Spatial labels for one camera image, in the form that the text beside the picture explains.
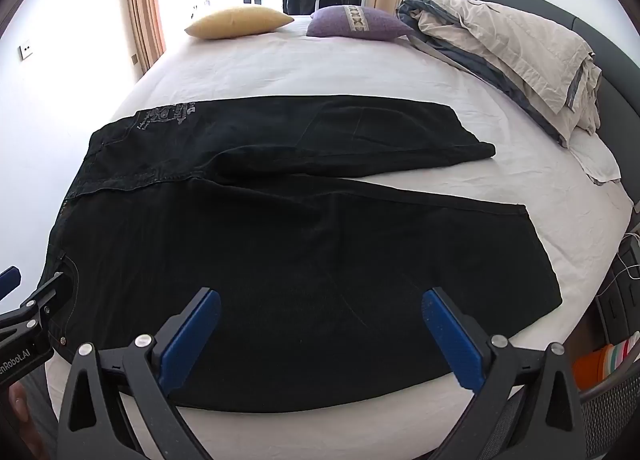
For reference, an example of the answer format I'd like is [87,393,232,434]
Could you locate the grey headboard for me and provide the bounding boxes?
[465,0,640,213]

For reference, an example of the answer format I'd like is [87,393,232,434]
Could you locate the purple pillow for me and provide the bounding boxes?
[305,5,416,43]

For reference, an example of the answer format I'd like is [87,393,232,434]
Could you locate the white cable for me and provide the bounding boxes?
[600,234,640,302]

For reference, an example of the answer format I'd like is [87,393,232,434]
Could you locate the black pants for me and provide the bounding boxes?
[42,94,562,413]

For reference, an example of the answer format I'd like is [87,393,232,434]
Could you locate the white pillow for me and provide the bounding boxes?
[567,130,623,186]

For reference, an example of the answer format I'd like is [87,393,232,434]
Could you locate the orange container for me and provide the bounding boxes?
[572,345,613,391]

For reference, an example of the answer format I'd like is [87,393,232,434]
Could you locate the bed with white sheet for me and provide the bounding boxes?
[45,15,636,460]

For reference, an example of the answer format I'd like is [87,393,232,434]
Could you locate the person's left hand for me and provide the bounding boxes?
[7,382,33,423]

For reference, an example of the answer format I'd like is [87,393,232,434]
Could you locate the person's grey clothing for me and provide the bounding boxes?
[22,370,62,460]

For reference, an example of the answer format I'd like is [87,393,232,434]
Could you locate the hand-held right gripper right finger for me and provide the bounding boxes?
[421,287,586,460]

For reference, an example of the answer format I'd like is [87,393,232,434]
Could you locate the striped cloth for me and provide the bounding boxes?
[602,339,640,381]

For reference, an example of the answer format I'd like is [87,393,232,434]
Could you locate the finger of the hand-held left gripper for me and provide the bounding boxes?
[0,271,71,348]
[0,266,22,302]

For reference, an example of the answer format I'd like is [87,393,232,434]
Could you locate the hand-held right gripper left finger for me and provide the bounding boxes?
[56,287,222,460]

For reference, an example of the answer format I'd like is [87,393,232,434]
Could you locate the folded beige grey duvet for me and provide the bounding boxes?
[396,0,603,148]

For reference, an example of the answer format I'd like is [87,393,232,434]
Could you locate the yellow pillow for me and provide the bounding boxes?
[184,6,296,40]

